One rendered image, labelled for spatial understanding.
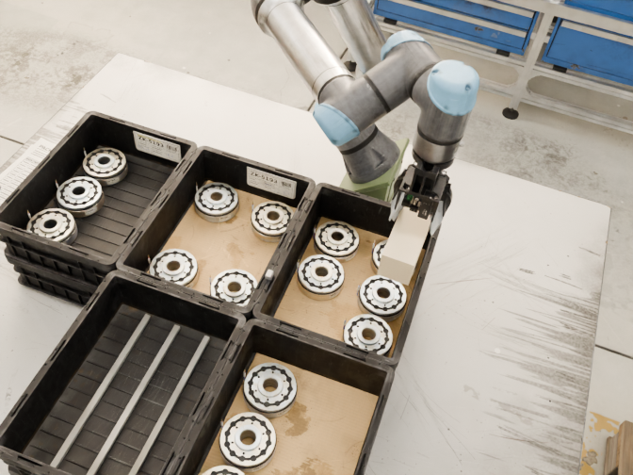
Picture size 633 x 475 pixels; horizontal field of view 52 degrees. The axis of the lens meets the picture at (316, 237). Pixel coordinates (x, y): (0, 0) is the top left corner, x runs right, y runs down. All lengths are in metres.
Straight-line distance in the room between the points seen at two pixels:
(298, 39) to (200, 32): 2.46
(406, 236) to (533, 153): 2.05
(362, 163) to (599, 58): 1.72
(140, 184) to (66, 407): 0.59
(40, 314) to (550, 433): 1.17
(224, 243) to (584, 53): 2.09
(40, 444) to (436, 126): 0.89
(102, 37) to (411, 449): 2.78
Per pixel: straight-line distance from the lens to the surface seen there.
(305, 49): 1.18
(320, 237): 1.50
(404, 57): 1.08
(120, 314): 1.44
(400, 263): 1.18
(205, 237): 1.53
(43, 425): 1.35
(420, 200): 1.14
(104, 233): 1.58
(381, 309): 1.40
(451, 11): 3.15
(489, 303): 1.68
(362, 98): 1.06
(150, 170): 1.70
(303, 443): 1.28
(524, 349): 1.64
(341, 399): 1.32
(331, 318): 1.41
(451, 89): 0.99
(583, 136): 3.42
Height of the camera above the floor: 2.02
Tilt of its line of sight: 51 degrees down
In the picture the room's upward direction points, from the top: 7 degrees clockwise
